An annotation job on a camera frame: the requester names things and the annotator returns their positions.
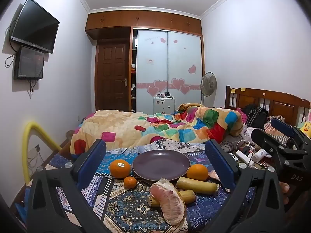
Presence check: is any purple plate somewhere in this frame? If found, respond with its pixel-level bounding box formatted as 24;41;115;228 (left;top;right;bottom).
132;150;190;182

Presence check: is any yellow foam tube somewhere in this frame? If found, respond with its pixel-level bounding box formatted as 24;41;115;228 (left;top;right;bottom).
21;121;62;182

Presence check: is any colourful patchwork quilt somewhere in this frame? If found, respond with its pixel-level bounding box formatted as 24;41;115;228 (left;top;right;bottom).
70;103;243;156

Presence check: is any brown wooden door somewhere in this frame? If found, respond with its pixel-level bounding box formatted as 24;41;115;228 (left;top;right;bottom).
95;39;129;112

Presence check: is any large orange with sticker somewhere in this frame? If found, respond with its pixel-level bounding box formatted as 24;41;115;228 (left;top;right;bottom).
109;159;132;179

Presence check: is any black monitor cable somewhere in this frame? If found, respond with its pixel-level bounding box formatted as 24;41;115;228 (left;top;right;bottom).
27;79;39;95

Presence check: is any peeled pomelo segment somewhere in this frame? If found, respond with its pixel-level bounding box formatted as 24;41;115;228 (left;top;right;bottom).
149;178;186;226

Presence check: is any small tangerine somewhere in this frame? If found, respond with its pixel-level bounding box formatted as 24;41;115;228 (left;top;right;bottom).
123;176;138;189

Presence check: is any black television cable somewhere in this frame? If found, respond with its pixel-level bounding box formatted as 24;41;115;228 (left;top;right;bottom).
5;17;18;67

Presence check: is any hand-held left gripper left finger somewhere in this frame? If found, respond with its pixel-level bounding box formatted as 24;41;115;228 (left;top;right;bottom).
25;139;107;233

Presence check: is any large plain orange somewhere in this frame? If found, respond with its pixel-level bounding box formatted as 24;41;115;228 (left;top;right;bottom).
186;164;209;182

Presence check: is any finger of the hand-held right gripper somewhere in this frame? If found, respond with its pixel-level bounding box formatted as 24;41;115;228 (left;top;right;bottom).
251;128;308;161
271;118;311;151

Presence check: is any white box with items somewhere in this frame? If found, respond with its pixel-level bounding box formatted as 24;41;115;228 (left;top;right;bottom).
153;97;175;115

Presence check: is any light patterned sheet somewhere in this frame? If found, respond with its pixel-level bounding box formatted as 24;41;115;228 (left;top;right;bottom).
107;139;207;156

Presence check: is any wooden overhead cabinet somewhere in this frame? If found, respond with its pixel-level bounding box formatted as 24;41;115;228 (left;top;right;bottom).
85;10;203;39

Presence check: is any wooden bed headboard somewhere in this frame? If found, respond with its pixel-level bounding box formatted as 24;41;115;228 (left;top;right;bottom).
225;85;311;127

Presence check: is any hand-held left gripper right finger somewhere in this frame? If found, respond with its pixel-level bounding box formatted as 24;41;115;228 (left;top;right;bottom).
194;139;286;233

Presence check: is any person's right hand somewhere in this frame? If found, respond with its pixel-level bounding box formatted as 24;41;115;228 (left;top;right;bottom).
279;182;290;205

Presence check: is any long sugarcane piece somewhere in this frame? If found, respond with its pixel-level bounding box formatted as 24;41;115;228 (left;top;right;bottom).
176;177;219;195

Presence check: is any standing electric fan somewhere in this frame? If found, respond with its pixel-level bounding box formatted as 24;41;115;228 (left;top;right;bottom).
200;72;217;105

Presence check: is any grey patterned cloth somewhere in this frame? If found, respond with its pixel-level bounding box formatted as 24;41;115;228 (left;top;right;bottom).
220;138;243;154

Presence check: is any blue patterned bedspread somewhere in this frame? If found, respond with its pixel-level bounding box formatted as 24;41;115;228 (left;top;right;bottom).
10;143;255;233

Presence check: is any white power strip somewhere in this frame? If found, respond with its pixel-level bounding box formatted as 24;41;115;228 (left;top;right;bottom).
236;150;254;167

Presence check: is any small wall-mounted monitor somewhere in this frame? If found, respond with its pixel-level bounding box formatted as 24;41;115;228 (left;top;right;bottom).
13;45;45;80

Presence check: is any black backpack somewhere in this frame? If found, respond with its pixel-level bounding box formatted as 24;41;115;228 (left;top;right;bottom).
244;104;269;128

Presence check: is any wardrobe with heart-sticker sliding doors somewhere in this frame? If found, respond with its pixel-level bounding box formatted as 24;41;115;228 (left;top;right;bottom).
130;27;204;114

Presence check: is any wall power outlet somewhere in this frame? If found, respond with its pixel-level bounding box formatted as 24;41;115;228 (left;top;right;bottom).
28;144;40;158

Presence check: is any yellow plush toy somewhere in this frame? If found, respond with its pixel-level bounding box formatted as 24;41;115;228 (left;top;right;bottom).
298;117;311;139

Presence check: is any white plastic bottle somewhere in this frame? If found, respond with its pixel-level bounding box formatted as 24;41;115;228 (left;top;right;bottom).
254;149;268;162

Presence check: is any wall-mounted black television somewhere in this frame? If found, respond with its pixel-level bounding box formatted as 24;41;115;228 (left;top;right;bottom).
10;0;60;54

